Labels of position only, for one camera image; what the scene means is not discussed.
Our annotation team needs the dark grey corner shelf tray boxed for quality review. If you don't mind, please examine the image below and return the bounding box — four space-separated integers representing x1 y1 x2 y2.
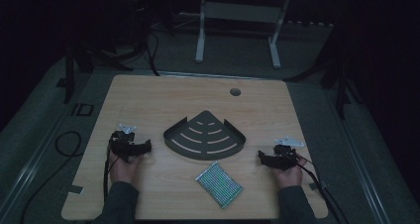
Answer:
162 109 248 162

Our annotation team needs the person's left hand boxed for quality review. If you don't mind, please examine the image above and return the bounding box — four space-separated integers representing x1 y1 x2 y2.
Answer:
108 150 146 189

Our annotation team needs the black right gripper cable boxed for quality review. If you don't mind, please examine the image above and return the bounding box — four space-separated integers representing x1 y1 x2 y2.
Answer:
296 155 351 224

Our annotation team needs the black hanging cable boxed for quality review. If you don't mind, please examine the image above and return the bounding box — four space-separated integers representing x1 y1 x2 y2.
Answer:
145 29 161 77

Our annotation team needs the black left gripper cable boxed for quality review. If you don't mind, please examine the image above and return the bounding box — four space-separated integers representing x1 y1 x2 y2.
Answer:
102 141 120 202

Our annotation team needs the white metal stand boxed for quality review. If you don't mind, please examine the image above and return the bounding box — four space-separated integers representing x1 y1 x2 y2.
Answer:
194 0 293 70

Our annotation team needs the black tripod stand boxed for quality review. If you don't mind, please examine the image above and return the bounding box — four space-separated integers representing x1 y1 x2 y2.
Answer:
62 42 147 105
285 49 365 121

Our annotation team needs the person's right hand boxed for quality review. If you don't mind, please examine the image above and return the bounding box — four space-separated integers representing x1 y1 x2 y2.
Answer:
270 152 308 189

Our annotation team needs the shiny green mesh packet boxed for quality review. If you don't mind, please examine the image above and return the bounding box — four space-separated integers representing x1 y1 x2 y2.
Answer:
194 161 245 209

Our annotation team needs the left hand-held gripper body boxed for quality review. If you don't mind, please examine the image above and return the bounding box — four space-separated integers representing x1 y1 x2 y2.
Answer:
109 123 144 163

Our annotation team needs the grey tape strip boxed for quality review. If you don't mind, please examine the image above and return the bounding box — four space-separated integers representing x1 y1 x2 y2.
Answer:
308 179 329 191
67 183 84 195

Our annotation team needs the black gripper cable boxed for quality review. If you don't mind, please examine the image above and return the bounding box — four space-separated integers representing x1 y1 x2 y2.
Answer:
296 155 351 224
102 141 120 202

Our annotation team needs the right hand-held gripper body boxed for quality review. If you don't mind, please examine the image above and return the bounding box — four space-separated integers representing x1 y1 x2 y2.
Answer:
267 136 306 171

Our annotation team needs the black floor cable loop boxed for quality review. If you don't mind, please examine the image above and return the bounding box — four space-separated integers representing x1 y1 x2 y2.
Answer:
19 130 84 224

